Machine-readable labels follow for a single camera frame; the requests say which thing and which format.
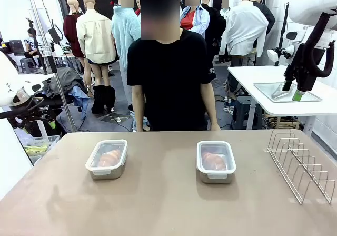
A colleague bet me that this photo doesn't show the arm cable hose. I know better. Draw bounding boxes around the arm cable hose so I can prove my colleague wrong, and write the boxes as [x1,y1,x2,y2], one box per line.
[302,11,337,78]
[0,96,44,120]

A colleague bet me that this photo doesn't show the dark stool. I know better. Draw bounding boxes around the dark stool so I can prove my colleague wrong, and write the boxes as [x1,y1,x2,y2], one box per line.
[231,96,264,130]

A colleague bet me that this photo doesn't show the metal wire lid rack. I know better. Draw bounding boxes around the metal wire lid rack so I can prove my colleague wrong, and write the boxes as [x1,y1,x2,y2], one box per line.
[266,129,336,205]

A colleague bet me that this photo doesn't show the mannequin in cream jacket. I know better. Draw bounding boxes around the mannequin in cream jacket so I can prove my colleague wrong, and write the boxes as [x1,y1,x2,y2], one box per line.
[76,0,118,115]

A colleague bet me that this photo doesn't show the metal mesh baking tray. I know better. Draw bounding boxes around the metal mesh baking tray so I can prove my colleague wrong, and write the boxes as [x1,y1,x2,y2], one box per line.
[253,82,323,103]

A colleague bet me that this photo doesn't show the golden croissant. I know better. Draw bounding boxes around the golden croissant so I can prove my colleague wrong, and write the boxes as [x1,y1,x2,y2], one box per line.
[97,148,122,168]
[202,151,227,171]

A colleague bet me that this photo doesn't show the metal tongs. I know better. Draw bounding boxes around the metal tongs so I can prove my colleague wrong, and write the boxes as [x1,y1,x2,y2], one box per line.
[271,84,288,99]

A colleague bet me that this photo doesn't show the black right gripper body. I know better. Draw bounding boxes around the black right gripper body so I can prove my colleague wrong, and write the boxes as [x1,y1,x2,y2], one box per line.
[283,42,316,92]

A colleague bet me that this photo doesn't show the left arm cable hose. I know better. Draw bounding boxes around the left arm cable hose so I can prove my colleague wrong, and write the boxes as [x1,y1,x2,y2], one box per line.
[0,96,44,120]

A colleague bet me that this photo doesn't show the gray clothes pile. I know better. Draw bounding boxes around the gray clothes pile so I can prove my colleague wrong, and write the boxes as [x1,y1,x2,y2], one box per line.
[49,67,89,102]

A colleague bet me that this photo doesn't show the mannequin in black jacket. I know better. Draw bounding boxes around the mannequin in black jacket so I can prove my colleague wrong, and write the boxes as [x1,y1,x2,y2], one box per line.
[251,0,276,36]

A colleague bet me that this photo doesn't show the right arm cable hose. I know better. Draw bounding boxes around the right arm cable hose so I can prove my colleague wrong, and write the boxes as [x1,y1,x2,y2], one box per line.
[302,11,337,78]

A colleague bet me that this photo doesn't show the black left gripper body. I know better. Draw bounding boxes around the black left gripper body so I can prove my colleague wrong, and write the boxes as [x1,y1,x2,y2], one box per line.
[10,106,55,131]

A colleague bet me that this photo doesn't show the person in black t-shirt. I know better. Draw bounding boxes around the person in black t-shirt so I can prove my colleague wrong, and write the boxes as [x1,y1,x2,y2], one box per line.
[127,0,217,131]

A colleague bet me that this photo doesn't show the light blue cloth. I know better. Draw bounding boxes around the light blue cloth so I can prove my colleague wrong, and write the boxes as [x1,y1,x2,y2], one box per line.
[68,85,93,121]

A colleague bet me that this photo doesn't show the stainless steel rectangular container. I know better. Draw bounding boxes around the stainless steel rectangular container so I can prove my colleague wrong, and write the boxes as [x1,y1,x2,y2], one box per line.
[85,139,129,181]
[196,140,237,184]

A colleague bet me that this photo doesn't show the gray plastic stool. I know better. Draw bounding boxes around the gray plastic stool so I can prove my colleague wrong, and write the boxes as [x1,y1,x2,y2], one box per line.
[19,58,40,74]

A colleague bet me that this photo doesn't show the mannequin in dark red dress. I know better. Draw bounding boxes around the mannequin in dark red dress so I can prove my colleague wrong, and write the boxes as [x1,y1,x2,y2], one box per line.
[63,0,85,59]

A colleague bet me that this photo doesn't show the black tripod stand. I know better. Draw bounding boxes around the black tripod stand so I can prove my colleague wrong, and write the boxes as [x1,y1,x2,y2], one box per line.
[275,3,290,67]

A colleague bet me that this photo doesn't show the mannequin in light blue fleece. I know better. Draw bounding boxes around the mannequin in light blue fleece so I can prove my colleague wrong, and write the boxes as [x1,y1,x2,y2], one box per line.
[110,0,142,110]

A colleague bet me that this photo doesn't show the person's left forearm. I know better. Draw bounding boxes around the person's left forearm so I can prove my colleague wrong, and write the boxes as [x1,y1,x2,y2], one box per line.
[204,99,220,127]

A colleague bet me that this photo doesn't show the white side table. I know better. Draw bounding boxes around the white side table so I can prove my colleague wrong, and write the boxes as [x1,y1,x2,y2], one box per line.
[227,65,337,136]

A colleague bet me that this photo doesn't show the clear plastic clip lid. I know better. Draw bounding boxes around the clear plastic clip lid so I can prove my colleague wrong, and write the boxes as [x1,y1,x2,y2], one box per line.
[85,139,129,176]
[196,140,237,180]

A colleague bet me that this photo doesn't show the metal light stand pole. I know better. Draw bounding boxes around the metal light stand pole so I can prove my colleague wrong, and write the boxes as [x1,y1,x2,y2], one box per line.
[26,0,77,133]

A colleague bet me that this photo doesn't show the black power adapter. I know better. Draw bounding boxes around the black power adapter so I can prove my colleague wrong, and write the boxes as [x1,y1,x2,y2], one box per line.
[47,27,63,43]

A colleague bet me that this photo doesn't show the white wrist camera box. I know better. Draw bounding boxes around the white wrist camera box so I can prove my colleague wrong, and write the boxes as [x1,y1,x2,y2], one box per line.
[267,45,294,63]

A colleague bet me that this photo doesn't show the mannequin in blue open shirt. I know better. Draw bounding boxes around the mannequin in blue open shirt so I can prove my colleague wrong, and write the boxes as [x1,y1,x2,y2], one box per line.
[180,0,211,39]

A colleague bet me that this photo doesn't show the mannequin in black coat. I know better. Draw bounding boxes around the mannequin in black coat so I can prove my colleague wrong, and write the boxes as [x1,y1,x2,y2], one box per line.
[200,0,227,63]

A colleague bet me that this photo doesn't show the person's right forearm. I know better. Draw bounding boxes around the person's right forearm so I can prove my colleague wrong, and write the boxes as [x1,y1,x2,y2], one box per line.
[131,101,145,132]

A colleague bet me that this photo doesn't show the mannequin in white shirt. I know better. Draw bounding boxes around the mannequin in white shirt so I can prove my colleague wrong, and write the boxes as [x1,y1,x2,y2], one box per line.
[220,0,269,63]

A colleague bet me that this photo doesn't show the clear plastic storage bin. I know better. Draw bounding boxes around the clear plastic storage bin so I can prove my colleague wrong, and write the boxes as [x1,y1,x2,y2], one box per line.
[19,135,61,165]

